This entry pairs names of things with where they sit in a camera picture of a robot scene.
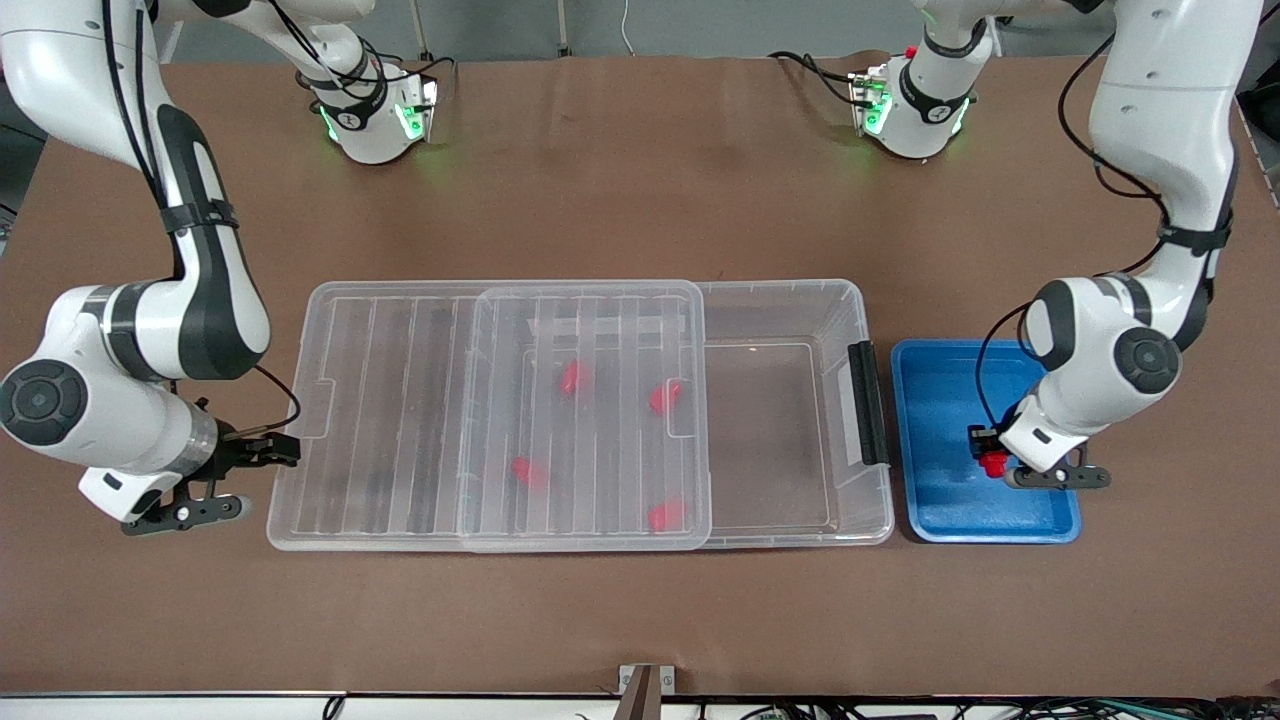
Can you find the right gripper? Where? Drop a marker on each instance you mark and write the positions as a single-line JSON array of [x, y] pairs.
[[238, 455]]

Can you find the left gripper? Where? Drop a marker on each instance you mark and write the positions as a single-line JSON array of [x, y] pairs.
[[981, 440]]

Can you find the red block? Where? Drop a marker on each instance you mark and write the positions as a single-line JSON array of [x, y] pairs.
[[665, 515], [573, 376], [528, 470], [665, 396], [994, 465]]

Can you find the clear ribbed box lid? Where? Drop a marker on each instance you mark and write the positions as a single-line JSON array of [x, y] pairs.
[[380, 450]]

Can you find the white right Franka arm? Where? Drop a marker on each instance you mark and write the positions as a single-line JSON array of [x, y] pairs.
[[130, 320]]

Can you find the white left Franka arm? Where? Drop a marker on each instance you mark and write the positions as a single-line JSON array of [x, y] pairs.
[[1160, 130]]

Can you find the clear plastic storage box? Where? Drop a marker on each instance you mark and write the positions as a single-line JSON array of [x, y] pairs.
[[770, 440]]

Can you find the blue plastic tray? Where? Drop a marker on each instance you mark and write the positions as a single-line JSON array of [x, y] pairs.
[[940, 500]]

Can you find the aluminium extrusion bracket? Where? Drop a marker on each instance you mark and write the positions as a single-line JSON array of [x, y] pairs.
[[645, 690]]

